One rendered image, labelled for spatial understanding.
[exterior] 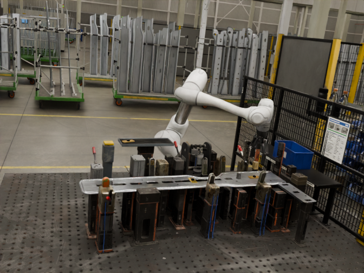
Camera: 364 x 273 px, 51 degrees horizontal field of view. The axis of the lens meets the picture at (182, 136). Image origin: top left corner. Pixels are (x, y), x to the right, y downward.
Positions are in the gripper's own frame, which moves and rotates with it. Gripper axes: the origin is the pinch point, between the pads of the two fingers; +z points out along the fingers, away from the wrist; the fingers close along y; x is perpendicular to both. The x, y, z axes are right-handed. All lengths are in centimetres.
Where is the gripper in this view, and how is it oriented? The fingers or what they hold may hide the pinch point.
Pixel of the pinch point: (257, 158)
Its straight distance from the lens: 267.6
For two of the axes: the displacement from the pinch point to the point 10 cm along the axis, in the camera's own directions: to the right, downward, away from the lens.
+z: -1.0, 9.6, 2.7
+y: 3.6, 2.9, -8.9
